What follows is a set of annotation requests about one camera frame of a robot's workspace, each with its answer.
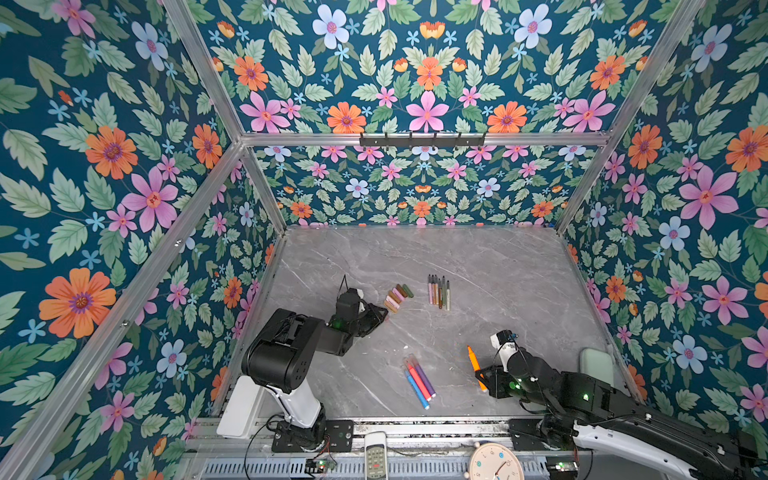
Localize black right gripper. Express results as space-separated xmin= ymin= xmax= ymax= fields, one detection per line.
xmin=470 ymin=365 xmax=552 ymax=412

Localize pale pink pen cap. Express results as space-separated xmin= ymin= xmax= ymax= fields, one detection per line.
xmin=386 ymin=294 xmax=399 ymax=310

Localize orange highlighter pen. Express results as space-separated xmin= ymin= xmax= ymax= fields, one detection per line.
xmin=467 ymin=346 xmax=488 ymax=392

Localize orange pen brown cap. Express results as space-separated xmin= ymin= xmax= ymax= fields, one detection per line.
xmin=429 ymin=275 xmax=439 ymax=305

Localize purple marker pen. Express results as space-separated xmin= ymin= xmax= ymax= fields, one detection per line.
xmin=411 ymin=356 xmax=436 ymax=399

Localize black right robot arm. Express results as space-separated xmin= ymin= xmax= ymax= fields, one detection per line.
xmin=474 ymin=338 xmax=765 ymax=479

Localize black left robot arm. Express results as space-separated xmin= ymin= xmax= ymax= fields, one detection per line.
xmin=241 ymin=288 xmax=388 ymax=451

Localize pink marker pen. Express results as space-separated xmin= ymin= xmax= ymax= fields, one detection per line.
xmin=406 ymin=362 xmax=432 ymax=401

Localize blue marker pen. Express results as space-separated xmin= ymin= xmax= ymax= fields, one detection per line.
xmin=404 ymin=369 xmax=430 ymax=410

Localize pale green adapter box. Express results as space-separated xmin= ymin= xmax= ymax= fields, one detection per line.
xmin=579 ymin=348 xmax=614 ymax=387

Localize round pink clock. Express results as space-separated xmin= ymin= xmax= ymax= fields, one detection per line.
xmin=464 ymin=442 xmax=525 ymax=480

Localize right small circuit board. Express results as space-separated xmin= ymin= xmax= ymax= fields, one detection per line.
xmin=546 ymin=459 xmax=579 ymax=480

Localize small circuit board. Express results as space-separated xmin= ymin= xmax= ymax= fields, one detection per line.
xmin=304 ymin=458 xmax=337 ymax=476
xmin=546 ymin=459 xmax=579 ymax=480

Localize white remote control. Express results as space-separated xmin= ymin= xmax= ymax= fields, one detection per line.
xmin=364 ymin=431 xmax=389 ymax=480

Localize left small circuit board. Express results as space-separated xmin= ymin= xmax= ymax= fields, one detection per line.
xmin=304 ymin=458 xmax=337 ymax=476

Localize white power adapter box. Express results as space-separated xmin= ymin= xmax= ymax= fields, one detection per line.
xmin=216 ymin=375 xmax=266 ymax=440

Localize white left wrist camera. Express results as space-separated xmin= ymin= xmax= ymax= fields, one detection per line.
xmin=350 ymin=288 xmax=365 ymax=308

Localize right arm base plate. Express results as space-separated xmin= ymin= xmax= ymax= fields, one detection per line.
xmin=506 ymin=416 xmax=590 ymax=451

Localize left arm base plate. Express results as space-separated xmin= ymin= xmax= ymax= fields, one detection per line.
xmin=271 ymin=419 xmax=354 ymax=454

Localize black hook rail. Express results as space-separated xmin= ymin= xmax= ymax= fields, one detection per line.
xmin=358 ymin=132 xmax=486 ymax=149

